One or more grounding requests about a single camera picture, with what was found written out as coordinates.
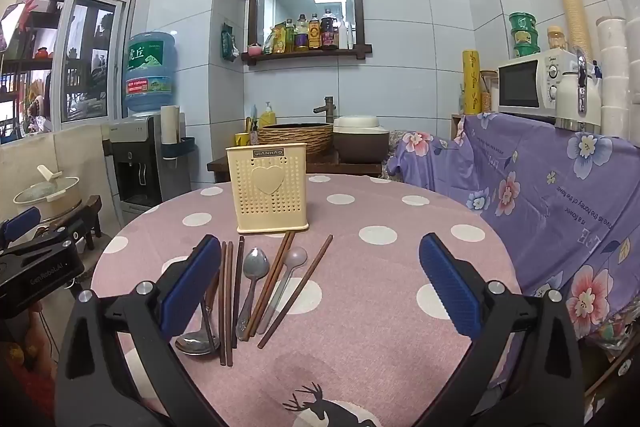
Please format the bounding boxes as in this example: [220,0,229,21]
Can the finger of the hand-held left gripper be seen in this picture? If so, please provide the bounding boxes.
[1,206,42,244]
[0,217,87,259]

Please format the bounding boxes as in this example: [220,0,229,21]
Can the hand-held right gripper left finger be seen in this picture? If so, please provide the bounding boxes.
[56,234,223,427]

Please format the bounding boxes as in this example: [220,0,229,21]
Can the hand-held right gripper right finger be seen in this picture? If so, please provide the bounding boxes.
[419,233,586,427]

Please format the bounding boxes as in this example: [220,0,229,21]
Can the cream plastic utensil holder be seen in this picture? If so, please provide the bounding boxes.
[225,142,311,233]

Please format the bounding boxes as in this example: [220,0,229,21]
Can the cream pot with glass lid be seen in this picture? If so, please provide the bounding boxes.
[13,164,81,224]

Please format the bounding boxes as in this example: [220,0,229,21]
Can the dark wooden stool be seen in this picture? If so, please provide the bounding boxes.
[47,194,104,254]

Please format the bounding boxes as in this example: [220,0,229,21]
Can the dark brown wooden chopstick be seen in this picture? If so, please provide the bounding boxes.
[232,235,246,349]

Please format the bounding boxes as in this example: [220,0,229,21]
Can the metal spoon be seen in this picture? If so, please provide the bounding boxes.
[235,247,271,342]
[174,302,222,356]

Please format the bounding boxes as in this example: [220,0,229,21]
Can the translucent plastic spoon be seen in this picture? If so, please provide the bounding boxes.
[256,246,309,334]

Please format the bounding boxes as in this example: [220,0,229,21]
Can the grey water dispenser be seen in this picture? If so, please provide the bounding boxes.
[102,114,193,210]

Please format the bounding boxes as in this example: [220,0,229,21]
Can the dark wooden washstand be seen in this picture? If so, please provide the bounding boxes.
[207,154,384,186]

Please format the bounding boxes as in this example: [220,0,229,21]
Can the pink polka dot tablecloth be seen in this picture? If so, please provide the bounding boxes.
[90,174,526,427]

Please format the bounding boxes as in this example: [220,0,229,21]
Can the dark blue holder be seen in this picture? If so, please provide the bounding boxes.
[160,137,197,158]

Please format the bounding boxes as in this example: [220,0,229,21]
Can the purple floral cloth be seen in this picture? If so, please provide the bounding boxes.
[386,111,640,373]

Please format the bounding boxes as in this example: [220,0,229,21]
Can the cream cup tube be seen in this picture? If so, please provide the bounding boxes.
[161,105,181,146]

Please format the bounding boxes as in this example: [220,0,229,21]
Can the white brown rice cooker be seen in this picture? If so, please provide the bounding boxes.
[332,116,391,164]

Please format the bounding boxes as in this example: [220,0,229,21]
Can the woven pattern wash basin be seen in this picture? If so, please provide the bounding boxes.
[257,123,334,156]

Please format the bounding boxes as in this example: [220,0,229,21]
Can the white sliding window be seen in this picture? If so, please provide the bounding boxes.
[0,0,138,144]

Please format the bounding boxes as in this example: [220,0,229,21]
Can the blue water jug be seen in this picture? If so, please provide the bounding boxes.
[123,32,177,118]

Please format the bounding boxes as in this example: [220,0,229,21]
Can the yellow patterned roll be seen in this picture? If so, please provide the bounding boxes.
[462,50,482,116]

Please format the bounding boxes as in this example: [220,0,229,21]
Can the white microwave oven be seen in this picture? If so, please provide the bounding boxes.
[496,49,583,120]

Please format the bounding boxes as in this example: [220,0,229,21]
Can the bronze bamboo faucet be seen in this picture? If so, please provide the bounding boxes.
[313,96,335,126]

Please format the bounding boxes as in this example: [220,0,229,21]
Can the green hanging packet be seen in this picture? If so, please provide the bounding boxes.
[221,23,241,63]

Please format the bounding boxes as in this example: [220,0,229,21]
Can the yellow green pouch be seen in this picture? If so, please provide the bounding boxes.
[262,26,286,56]

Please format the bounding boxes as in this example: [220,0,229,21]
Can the oil bottle with purple label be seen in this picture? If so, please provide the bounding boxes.
[295,14,310,52]

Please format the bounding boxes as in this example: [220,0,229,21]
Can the amber glass jar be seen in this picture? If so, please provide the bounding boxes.
[547,25,569,53]

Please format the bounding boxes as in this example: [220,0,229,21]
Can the stack of white paper cups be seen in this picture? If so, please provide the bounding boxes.
[595,0,640,140]

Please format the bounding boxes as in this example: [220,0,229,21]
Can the dark soy sauce bottle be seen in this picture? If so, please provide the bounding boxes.
[320,8,339,50]

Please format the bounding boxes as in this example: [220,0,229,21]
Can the wooden framed mirror shelf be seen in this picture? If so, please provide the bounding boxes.
[243,0,373,65]

